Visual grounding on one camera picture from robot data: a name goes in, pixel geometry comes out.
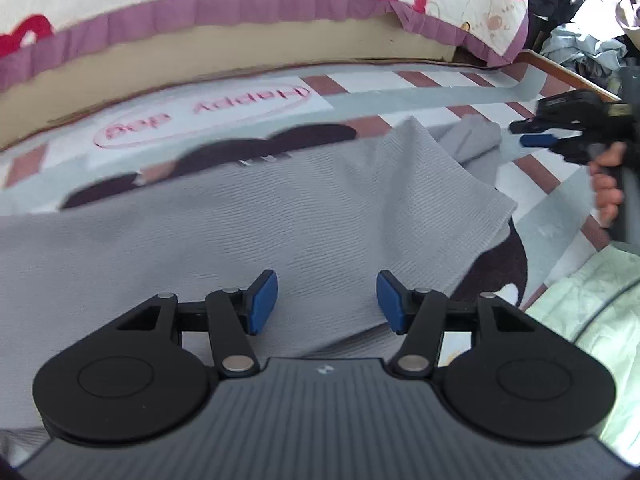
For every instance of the wooden bed frame board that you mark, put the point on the wooden bed frame board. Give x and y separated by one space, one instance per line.
565 73

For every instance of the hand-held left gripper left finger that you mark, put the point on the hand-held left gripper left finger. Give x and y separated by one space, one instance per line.
262 302

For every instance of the striped printed rug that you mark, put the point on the striped printed rug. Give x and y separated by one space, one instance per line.
450 95

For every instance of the light green quilted mat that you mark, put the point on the light green quilted mat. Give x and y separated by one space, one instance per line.
585 320

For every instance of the pile of loose clothes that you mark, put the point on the pile of loose clothes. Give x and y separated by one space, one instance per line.
575 10

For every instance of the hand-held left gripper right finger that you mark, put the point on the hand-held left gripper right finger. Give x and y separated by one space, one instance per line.
390 300

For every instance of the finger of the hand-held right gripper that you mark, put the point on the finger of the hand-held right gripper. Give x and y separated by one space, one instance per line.
525 125
537 140

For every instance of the grey knit garment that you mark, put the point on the grey knit garment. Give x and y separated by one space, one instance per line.
225 220

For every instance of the person's right hand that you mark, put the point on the person's right hand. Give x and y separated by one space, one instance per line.
607 182

